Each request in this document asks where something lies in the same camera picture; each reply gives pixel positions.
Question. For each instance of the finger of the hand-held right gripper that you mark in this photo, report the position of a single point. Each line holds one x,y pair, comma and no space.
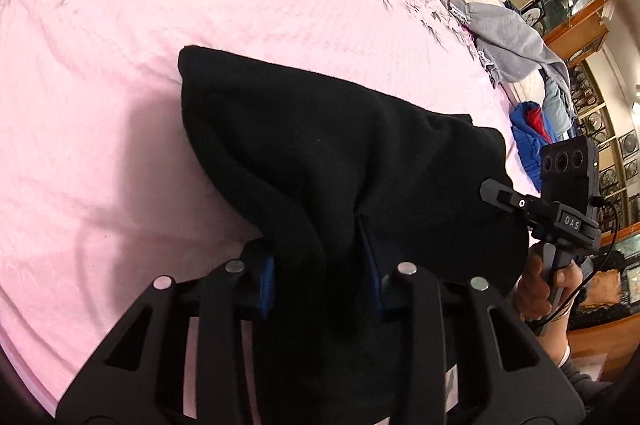
500,195

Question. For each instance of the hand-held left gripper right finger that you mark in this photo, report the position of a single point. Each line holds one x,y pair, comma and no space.
372,285

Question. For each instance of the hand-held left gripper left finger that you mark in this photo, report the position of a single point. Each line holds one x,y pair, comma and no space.
267,285

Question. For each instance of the black pants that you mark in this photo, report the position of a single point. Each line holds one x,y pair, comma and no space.
310,165

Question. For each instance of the person's right forearm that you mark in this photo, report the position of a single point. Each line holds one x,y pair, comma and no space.
555,335

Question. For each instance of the person's right hand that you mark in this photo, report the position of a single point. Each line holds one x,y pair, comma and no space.
532,290

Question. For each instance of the blue and red garment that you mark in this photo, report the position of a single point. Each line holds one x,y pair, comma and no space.
525,130

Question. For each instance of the light blue garment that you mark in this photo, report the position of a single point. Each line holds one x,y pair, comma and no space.
557,105

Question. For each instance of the wooden display cabinet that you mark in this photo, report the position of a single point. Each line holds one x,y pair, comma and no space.
575,30

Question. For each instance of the grey garment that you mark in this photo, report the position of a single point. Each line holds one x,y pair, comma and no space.
515,40

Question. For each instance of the collection of decorative plates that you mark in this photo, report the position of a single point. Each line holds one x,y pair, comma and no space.
582,0

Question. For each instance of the pink floral blanket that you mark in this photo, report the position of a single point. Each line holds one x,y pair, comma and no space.
125,105

